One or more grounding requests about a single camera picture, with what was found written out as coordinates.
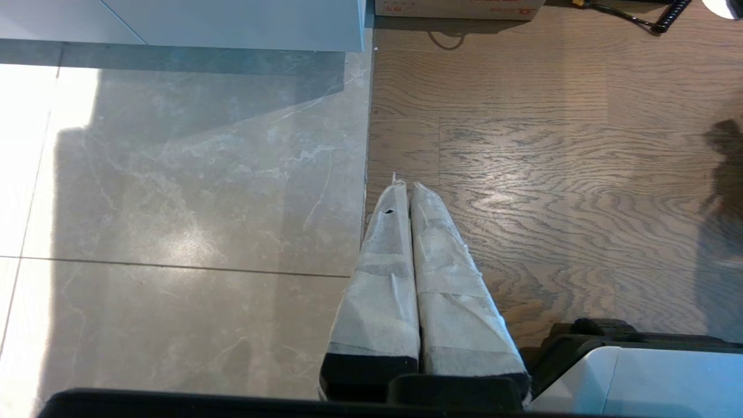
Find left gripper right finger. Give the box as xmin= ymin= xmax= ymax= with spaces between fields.
xmin=410 ymin=182 xmax=532 ymax=406

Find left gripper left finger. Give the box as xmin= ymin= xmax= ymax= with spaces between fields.
xmin=318 ymin=179 xmax=421 ymax=402

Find cardboard box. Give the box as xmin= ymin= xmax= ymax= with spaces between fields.
xmin=374 ymin=0 xmax=546 ymax=21

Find white cabinet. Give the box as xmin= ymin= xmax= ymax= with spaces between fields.
xmin=0 ymin=0 xmax=367 ymax=53

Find white round object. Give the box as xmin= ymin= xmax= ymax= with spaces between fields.
xmin=702 ymin=0 xmax=743 ymax=20

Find black cable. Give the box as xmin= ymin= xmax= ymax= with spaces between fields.
xmin=572 ymin=0 xmax=692 ymax=35

